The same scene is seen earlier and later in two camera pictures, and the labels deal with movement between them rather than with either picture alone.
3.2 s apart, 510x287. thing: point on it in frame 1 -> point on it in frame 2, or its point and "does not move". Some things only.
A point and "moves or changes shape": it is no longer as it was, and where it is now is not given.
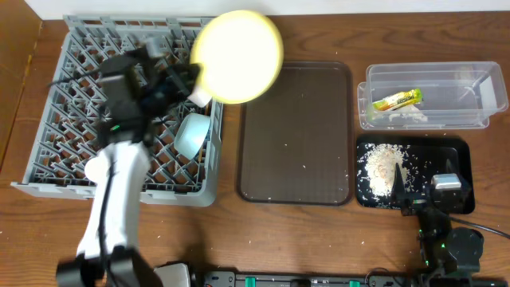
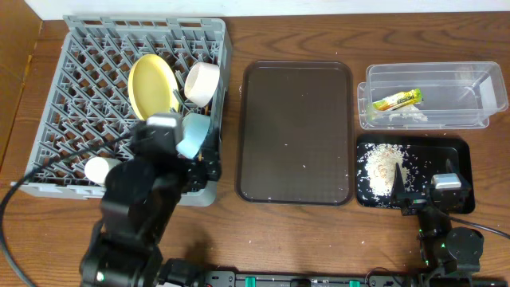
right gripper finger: x=449 y=166 does not move
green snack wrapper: x=398 y=100 does not move
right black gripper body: x=415 y=204 does not move
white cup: x=95 y=169 does not move
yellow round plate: x=242 y=56 moves or changes shape
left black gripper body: x=175 y=80 -> x=203 y=169
